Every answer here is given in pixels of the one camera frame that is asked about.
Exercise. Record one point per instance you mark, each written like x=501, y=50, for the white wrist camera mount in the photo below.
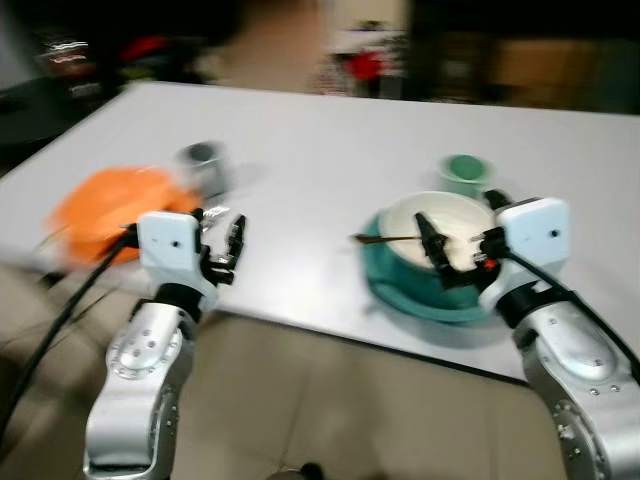
x=168, y=245
x=530, y=245

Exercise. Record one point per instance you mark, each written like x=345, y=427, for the white bowl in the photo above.
x=455, y=215

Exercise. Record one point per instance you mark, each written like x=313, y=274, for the orange plate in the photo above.
x=100, y=210

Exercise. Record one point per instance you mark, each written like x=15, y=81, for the teal plate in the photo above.
x=400, y=285

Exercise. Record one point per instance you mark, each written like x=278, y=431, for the red flat object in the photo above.
x=147, y=47

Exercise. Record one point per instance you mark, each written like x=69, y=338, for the brown chopstick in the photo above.
x=385, y=238

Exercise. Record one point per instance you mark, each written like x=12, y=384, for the black robot foot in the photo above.
x=298, y=472

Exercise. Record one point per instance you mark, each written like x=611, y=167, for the red round object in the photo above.
x=365, y=65

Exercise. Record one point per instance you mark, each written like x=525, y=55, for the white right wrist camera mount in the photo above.
x=530, y=245

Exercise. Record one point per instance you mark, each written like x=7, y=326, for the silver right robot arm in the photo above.
x=585, y=390

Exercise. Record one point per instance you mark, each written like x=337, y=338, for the grey cup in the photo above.
x=205, y=168

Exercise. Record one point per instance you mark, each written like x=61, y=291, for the green cup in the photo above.
x=465, y=172

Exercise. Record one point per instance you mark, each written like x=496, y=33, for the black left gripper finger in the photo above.
x=237, y=240
x=198, y=216

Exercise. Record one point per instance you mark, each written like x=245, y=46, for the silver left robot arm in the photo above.
x=140, y=380

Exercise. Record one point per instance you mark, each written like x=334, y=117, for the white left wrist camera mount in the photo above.
x=168, y=245

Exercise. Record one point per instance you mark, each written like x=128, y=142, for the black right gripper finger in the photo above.
x=433, y=248
x=496, y=200

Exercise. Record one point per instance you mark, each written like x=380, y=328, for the brown cardboard box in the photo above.
x=530, y=70

